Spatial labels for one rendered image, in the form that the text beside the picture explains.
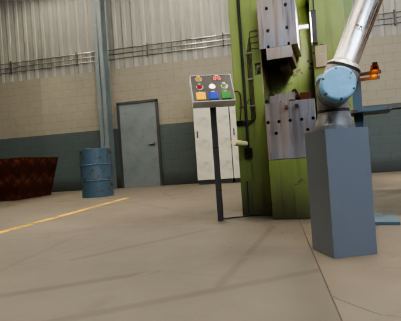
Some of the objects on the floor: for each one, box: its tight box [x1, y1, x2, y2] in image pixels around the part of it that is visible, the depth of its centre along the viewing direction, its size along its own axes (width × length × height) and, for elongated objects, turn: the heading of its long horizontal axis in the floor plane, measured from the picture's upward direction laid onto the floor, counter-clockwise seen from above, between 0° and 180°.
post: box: [210, 107, 223, 221], centre depth 311 cm, size 4×4×108 cm
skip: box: [0, 157, 58, 203], centre depth 823 cm, size 120×189×85 cm
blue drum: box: [79, 148, 114, 198], centre depth 708 cm, size 59×59×88 cm
